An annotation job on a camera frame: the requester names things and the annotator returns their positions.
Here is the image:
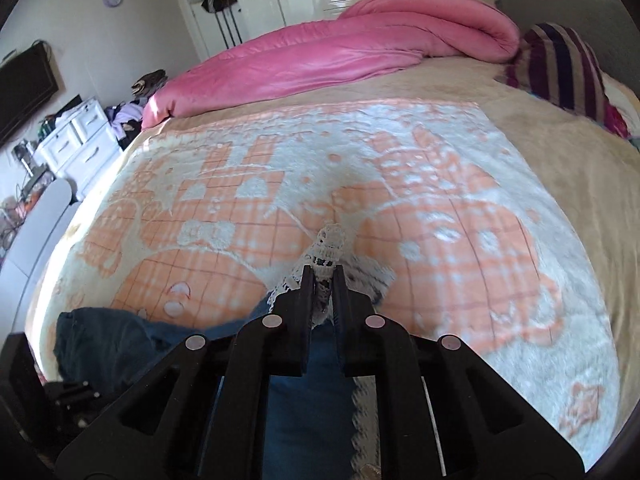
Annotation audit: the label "white chair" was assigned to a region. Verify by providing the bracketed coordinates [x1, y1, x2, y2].
[0, 177, 77, 321]

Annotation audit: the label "pink duvet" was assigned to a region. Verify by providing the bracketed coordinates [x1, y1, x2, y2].
[141, 0, 521, 131]

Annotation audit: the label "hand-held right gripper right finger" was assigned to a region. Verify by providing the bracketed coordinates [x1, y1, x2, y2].
[330, 264, 585, 480]

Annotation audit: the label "purple striped pillow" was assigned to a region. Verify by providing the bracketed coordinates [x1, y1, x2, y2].
[494, 22, 612, 122]

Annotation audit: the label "beige bedspread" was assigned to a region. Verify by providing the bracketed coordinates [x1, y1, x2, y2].
[135, 55, 640, 411]

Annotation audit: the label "orange white printed blanket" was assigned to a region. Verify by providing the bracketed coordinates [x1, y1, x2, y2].
[25, 100, 621, 471]

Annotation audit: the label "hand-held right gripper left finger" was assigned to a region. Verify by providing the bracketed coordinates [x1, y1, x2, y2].
[55, 264, 318, 480]

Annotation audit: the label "magenta cloth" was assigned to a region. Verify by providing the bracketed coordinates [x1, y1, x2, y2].
[602, 101, 632, 139]

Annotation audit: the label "blue denim jeans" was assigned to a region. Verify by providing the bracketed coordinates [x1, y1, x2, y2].
[54, 222, 398, 480]

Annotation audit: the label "grey quilted headboard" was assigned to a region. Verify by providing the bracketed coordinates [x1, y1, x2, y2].
[495, 0, 640, 98]

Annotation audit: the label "white dresser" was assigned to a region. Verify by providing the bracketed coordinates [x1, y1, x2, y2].
[36, 96, 124, 202]

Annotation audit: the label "heap of clothes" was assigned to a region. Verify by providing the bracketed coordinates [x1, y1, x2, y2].
[104, 69, 169, 152]

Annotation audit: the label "black television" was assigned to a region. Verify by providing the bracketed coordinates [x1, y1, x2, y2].
[0, 42, 62, 145]

